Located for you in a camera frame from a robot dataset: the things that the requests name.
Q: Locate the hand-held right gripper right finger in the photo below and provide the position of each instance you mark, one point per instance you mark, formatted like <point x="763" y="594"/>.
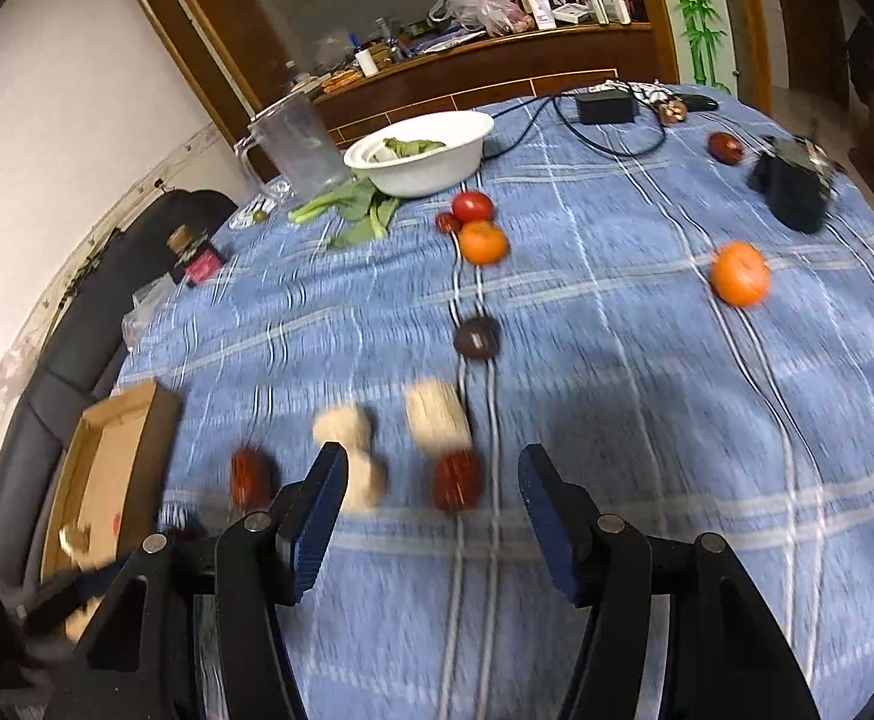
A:
<point x="553" y="525"/>

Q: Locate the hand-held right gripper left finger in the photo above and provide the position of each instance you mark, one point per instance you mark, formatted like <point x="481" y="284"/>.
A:
<point x="317" y="525"/>

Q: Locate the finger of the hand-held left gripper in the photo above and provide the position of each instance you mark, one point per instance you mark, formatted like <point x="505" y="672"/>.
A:
<point x="69" y="589"/>

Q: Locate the beige corn cob piece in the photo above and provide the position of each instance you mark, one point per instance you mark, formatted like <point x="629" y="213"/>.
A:
<point x="367" y="486"/>
<point x="439" y="416"/>
<point x="75" y="538"/>
<point x="343" y="426"/>

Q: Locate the brown cardboard box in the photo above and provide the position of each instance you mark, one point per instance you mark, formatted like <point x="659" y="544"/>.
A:
<point x="118" y="465"/>

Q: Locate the dark purple round fruit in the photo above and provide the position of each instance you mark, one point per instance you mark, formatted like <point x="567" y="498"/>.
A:
<point x="477" y="336"/>

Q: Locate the black sofa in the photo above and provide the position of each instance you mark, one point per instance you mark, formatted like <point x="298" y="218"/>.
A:
<point x="69" y="330"/>

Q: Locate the clear plastic bag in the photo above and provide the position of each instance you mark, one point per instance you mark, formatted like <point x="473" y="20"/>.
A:
<point x="143" y="315"/>

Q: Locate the orange tangerine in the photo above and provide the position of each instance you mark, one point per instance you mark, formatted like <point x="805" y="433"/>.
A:
<point x="482" y="242"/>
<point x="739" y="274"/>

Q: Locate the corked jar with pink label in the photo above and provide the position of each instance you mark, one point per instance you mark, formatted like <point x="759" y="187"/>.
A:
<point x="195" y="259"/>

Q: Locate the small glass dish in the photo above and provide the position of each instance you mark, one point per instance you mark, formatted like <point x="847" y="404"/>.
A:
<point x="255" y="214"/>

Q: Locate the green leafy vegetable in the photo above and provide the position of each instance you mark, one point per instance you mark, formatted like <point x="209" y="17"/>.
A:
<point x="358" y="210"/>

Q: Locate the small red date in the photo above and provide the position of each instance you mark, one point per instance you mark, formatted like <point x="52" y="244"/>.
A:
<point x="446" y="223"/>

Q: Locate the red tomato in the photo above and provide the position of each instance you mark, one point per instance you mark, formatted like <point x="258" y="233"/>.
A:
<point x="474" y="206"/>

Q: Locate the white bowl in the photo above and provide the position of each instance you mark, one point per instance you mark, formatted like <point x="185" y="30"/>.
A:
<point x="429" y="161"/>

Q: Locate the clear plastic pitcher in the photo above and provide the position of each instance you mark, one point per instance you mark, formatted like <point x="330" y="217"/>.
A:
<point x="294" y="142"/>

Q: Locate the green leaves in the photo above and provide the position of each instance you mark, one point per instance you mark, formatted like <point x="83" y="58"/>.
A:
<point x="407" y="146"/>

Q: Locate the dark red date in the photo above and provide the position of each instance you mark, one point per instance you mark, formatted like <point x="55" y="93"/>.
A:
<point x="724" y="147"/>

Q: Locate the small black box device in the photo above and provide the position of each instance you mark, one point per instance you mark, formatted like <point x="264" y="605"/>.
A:
<point x="793" y="184"/>

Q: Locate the black power adapter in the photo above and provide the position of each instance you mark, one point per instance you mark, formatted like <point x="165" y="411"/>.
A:
<point x="606" y="106"/>

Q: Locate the small brown object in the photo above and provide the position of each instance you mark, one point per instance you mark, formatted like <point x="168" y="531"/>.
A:
<point x="673" y="111"/>

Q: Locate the wooden counter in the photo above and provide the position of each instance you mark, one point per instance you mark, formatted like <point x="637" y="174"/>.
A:
<point x="482" y="67"/>

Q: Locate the white plastic bag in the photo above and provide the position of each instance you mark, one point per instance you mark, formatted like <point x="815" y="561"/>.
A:
<point x="478" y="7"/>

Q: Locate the white and blue carton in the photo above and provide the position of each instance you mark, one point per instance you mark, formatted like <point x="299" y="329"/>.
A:
<point x="535" y="0"/>

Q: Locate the green bamboo wall decal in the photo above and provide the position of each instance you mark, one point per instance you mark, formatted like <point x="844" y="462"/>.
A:
<point x="699" y="15"/>

